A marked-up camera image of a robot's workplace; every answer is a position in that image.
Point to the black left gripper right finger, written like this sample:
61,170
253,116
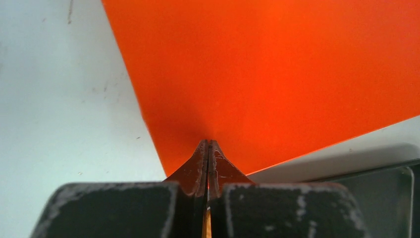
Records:
220,172

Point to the orange box lid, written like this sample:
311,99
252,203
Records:
269,80

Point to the black baking tray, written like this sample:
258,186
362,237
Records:
388,197

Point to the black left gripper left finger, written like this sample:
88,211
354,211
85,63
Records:
191,201

